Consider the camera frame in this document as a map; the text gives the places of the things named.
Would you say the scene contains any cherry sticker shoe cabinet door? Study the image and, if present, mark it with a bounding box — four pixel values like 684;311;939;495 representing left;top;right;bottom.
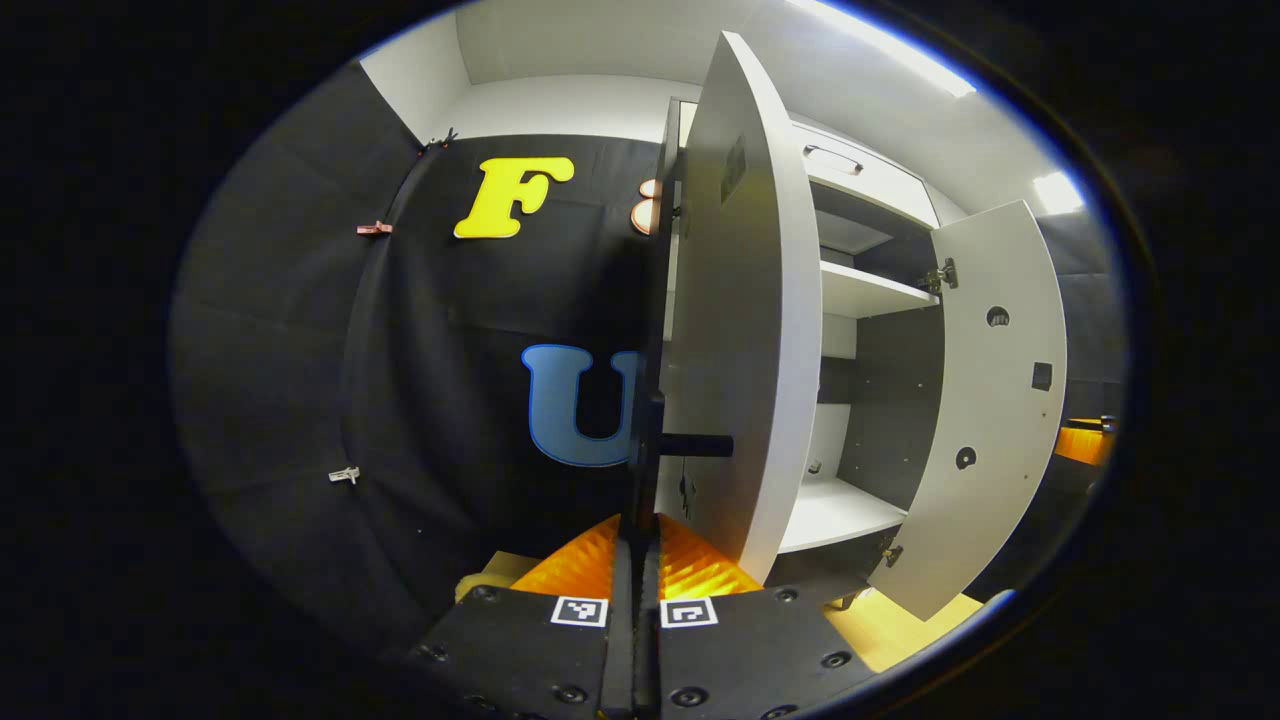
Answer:
868;200;1069;623

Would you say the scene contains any camera sticker shoe cabinet door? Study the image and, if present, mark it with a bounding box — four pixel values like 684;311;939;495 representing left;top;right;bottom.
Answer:
655;30;824;588

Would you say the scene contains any small ceiling light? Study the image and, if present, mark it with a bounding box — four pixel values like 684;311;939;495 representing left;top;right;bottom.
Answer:
1033;172;1086;215

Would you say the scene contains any white cabinet shelf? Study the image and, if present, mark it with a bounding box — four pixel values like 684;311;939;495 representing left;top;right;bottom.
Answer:
820;260;943;321
778;475;909;556

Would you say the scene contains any grey double-door shoe cabinet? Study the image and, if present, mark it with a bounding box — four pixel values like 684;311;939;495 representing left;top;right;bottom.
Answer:
640;95;1069;623

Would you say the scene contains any black backdrop cloth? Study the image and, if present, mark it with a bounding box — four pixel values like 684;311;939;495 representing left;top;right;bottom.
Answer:
170;60;1129;641

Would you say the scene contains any grey cabinet drawer front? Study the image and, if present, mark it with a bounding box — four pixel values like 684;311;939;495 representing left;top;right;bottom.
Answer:
790;120;943;231

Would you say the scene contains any black door handle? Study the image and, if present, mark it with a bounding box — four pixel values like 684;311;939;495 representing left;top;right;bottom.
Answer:
628;388;736;521

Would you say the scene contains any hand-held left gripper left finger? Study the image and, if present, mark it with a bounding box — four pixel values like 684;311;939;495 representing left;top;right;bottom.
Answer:
405;513;638;720

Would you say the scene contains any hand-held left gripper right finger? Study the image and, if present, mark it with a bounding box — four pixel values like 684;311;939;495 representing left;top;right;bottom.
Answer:
637;513;881;720

